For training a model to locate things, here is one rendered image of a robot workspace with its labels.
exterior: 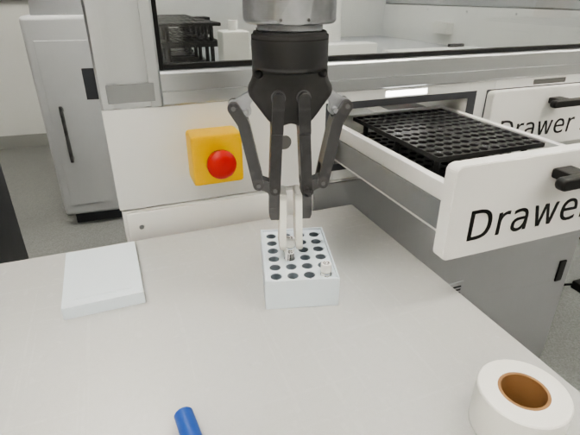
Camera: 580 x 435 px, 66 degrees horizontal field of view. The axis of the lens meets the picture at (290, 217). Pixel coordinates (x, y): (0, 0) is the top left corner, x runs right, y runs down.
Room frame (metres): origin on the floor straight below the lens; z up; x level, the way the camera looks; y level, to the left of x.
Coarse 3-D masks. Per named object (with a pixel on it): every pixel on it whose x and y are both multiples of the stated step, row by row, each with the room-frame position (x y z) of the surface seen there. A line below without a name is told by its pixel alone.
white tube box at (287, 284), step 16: (272, 240) 0.51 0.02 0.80; (304, 240) 0.51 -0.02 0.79; (320, 240) 0.51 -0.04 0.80; (272, 256) 0.47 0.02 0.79; (304, 256) 0.48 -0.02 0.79; (320, 256) 0.48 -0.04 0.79; (272, 272) 0.44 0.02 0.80; (288, 272) 0.44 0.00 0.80; (304, 272) 0.44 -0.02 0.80; (320, 272) 0.44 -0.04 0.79; (336, 272) 0.43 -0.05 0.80; (272, 288) 0.41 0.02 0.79; (288, 288) 0.41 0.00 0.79; (304, 288) 0.42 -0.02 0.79; (320, 288) 0.42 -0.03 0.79; (336, 288) 0.42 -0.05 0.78; (272, 304) 0.41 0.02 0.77; (288, 304) 0.41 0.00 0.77; (304, 304) 0.42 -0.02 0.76; (320, 304) 0.42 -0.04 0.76; (336, 304) 0.42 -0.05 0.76
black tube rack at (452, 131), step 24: (360, 120) 0.72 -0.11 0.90; (384, 120) 0.72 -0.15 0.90; (408, 120) 0.72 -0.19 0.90; (432, 120) 0.73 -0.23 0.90; (456, 120) 0.72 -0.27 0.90; (384, 144) 0.68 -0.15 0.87; (408, 144) 0.59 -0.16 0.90; (432, 144) 0.59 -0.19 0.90; (456, 144) 0.59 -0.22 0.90; (480, 144) 0.59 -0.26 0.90; (432, 168) 0.57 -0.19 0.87
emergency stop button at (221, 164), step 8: (216, 152) 0.57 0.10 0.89; (224, 152) 0.58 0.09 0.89; (208, 160) 0.57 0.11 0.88; (216, 160) 0.57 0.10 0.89; (224, 160) 0.57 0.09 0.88; (232, 160) 0.58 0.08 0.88; (208, 168) 0.57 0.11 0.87; (216, 168) 0.57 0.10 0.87; (224, 168) 0.57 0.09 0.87; (232, 168) 0.58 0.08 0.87; (216, 176) 0.57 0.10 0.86; (224, 176) 0.57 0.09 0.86
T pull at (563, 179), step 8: (560, 168) 0.46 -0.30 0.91; (568, 168) 0.46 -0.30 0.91; (576, 168) 0.46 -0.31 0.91; (552, 176) 0.46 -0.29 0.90; (560, 176) 0.46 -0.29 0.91; (568, 176) 0.44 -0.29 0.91; (576, 176) 0.44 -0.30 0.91; (560, 184) 0.43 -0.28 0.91; (568, 184) 0.43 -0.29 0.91; (576, 184) 0.43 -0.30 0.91
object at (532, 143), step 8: (496, 144) 0.59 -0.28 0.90; (504, 144) 0.59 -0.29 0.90; (512, 144) 0.59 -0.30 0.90; (520, 144) 0.60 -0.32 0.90; (528, 144) 0.59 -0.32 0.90; (536, 144) 0.59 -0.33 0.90; (544, 144) 0.60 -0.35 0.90; (448, 152) 0.55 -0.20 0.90; (456, 152) 0.56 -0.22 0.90; (464, 152) 0.57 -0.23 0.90; (472, 152) 0.55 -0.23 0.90; (480, 152) 0.56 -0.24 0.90; (488, 152) 0.56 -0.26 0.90; (496, 152) 0.57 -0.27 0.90; (504, 152) 0.57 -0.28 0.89; (440, 160) 0.53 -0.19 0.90; (448, 160) 0.54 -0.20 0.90
